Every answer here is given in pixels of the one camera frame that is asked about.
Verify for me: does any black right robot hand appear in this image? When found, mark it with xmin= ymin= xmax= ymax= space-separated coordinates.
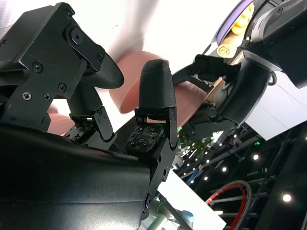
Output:
xmin=0 ymin=2 xmax=179 ymax=230

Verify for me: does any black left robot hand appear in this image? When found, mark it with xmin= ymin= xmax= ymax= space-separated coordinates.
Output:
xmin=172 ymin=54 xmax=241 ymax=137

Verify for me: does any pink plastic bowl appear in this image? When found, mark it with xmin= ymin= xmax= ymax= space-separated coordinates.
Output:
xmin=115 ymin=51 xmax=208 ymax=128

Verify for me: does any purple plate with food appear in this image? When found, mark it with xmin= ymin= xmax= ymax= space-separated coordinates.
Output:
xmin=215 ymin=0 xmax=255 ymax=58

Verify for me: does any green potted plant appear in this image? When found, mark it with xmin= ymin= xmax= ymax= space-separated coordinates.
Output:
xmin=179 ymin=133 xmax=214 ymax=161

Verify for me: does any white panel board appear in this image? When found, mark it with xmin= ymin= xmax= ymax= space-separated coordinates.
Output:
xmin=244 ymin=71 xmax=307 ymax=141
xmin=157 ymin=167 xmax=227 ymax=230

